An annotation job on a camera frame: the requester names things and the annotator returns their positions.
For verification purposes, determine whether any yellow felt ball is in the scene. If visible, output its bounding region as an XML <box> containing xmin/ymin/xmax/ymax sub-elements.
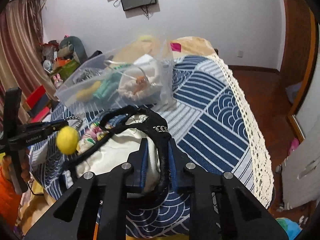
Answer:
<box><xmin>56</xmin><ymin>126</ymin><xmax>79</xmax><ymax>155</ymax></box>

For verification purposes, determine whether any floral silk scrunchie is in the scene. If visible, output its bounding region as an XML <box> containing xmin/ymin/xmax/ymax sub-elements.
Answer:
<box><xmin>76</xmin><ymin>122</ymin><xmax>108</xmax><ymax>155</ymax></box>

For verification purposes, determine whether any white black-trimmed cloth bag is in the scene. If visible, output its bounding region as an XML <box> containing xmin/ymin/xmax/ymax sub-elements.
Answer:
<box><xmin>64</xmin><ymin>106</ymin><xmax>171</xmax><ymax>201</ymax></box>

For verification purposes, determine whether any green knitted soft item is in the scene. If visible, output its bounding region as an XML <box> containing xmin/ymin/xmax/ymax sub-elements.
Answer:
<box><xmin>92</xmin><ymin>79</ymin><xmax>120</xmax><ymax>100</ymax></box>

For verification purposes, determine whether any clear plastic storage box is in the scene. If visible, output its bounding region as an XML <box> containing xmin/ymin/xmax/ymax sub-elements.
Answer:
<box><xmin>55</xmin><ymin>36</ymin><xmax>174</xmax><ymax>115</ymax></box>

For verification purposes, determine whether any white fluffy soft item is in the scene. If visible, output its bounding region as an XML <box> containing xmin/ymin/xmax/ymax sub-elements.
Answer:
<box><xmin>118</xmin><ymin>54</ymin><xmax>163</xmax><ymax>104</ymax></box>

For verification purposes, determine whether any red box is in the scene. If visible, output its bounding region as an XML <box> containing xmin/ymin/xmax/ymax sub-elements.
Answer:
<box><xmin>22</xmin><ymin>85</ymin><xmax>51</xmax><ymax>123</ymax></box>

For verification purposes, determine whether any striped red gold curtain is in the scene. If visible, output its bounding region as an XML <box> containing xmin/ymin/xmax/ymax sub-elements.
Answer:
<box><xmin>0</xmin><ymin>0</ymin><xmax>56</xmax><ymax>124</ymax></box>

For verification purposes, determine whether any pink bunny figure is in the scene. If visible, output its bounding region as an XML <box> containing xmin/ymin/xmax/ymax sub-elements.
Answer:
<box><xmin>53</xmin><ymin>74</ymin><xmax>63</xmax><ymax>89</ymax></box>

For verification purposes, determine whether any green cardboard box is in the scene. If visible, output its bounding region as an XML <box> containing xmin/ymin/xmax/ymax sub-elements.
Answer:
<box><xmin>49</xmin><ymin>60</ymin><xmax>80</xmax><ymax>81</ymax></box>

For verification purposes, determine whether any grey green plush toy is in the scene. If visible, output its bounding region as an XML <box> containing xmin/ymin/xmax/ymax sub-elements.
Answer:
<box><xmin>57</xmin><ymin>36</ymin><xmax>88</xmax><ymax>64</ymax></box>

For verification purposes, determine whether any blue white patterned tablecloth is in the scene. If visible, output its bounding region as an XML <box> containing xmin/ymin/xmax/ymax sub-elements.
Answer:
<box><xmin>30</xmin><ymin>55</ymin><xmax>274</xmax><ymax>238</ymax></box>

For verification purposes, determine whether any yellow green curved pillow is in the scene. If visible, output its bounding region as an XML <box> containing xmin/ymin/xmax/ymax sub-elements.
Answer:
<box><xmin>139</xmin><ymin>35</ymin><xmax>153</xmax><ymax>42</ymax></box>

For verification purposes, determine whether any beige plush blanket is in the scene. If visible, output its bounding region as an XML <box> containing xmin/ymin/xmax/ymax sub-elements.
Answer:
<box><xmin>112</xmin><ymin>36</ymin><xmax>219</xmax><ymax>63</ymax></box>

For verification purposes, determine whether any brown wooden door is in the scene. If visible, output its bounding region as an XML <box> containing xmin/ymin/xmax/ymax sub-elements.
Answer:
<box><xmin>280</xmin><ymin>0</ymin><xmax>318</xmax><ymax>120</ymax></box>

